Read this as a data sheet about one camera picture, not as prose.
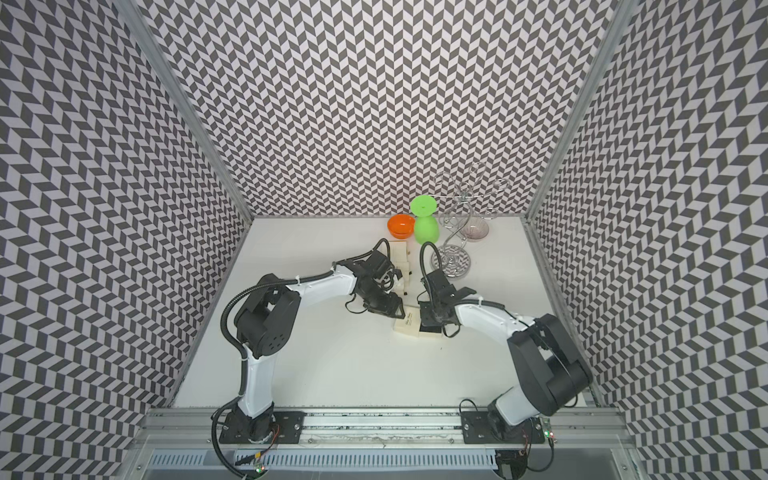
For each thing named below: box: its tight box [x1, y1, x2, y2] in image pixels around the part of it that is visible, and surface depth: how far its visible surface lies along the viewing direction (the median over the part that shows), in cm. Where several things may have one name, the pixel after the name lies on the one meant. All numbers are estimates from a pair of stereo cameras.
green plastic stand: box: [411, 195, 440, 243], surface depth 84 cm
